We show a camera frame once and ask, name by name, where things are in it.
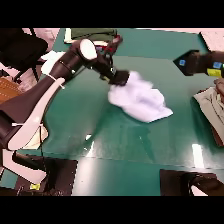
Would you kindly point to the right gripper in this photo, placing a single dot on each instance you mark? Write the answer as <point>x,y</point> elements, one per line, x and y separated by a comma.
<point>188,63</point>

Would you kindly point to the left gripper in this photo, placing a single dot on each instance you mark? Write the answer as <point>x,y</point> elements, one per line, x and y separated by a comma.
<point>120,77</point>

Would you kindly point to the white T-shirt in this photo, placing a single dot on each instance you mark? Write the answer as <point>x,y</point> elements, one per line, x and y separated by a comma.
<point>141,100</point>

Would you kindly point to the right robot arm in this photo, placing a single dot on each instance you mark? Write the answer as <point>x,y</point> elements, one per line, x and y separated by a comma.
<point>213,63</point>

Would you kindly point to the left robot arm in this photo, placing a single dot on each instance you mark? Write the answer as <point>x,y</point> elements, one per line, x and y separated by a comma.
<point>40,96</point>

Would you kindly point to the beige garment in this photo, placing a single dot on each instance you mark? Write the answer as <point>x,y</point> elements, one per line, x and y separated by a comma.
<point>211,106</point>

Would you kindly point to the dark green garment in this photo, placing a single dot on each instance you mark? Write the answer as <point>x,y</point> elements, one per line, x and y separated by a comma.
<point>91,34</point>

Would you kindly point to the white garment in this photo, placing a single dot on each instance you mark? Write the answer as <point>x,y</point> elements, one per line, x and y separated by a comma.
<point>51,60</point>

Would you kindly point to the black chair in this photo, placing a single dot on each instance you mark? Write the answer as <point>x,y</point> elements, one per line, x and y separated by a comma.
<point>20,50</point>

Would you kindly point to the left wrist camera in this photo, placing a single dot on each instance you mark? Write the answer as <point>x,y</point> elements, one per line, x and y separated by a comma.
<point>111,45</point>

